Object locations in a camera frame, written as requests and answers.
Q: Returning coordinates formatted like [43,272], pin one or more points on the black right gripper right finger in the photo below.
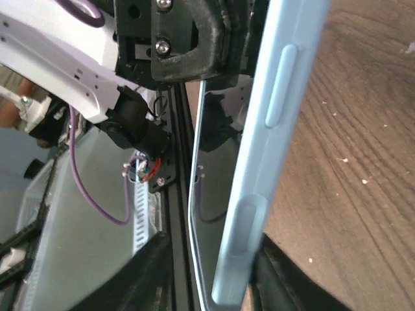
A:
[277,283]

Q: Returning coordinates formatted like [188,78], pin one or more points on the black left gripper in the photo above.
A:
[164,42]

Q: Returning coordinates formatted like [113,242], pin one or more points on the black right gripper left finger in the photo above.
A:
[144,283]

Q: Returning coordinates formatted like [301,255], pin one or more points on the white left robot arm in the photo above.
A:
[90,54]

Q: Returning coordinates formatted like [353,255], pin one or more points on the black aluminium frame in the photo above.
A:
[65,250]

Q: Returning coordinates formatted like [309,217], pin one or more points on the light-blue slotted cable duct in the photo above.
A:
[143,229]

